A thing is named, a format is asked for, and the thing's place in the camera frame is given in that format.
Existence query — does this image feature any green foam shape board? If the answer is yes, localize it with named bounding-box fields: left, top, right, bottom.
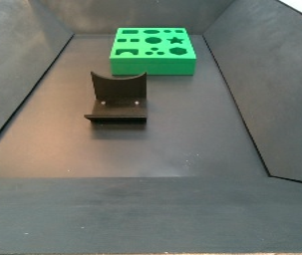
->
left=110, top=27, right=195, bottom=76

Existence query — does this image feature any black curved fixture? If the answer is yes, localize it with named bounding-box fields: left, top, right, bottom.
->
left=84, top=72, right=148, bottom=122

